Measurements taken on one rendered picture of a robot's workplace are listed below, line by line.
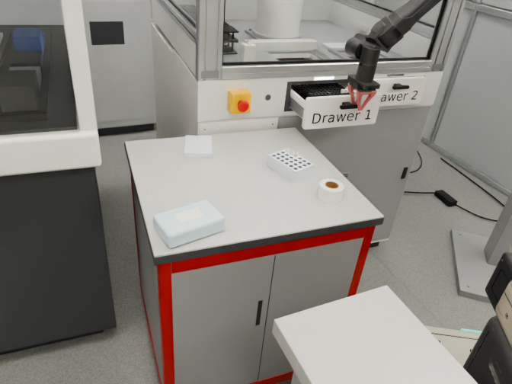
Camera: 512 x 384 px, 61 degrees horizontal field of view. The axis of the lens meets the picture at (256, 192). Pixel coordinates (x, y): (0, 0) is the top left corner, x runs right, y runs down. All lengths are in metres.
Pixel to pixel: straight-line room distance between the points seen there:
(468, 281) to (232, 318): 1.38
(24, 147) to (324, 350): 0.87
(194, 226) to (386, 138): 1.14
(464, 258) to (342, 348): 1.67
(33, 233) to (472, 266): 1.96
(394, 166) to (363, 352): 1.30
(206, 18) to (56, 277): 0.96
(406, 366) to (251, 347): 0.62
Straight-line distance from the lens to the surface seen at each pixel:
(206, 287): 1.14
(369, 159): 1.95
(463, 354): 1.64
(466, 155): 3.45
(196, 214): 1.05
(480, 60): 3.35
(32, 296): 1.64
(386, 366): 0.87
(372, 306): 0.96
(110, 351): 1.82
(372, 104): 1.60
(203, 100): 1.51
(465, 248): 2.55
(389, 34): 1.46
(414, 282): 2.26
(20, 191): 1.39
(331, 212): 1.19
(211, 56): 1.46
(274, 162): 1.33
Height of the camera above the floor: 1.43
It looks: 33 degrees down
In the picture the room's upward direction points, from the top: 6 degrees clockwise
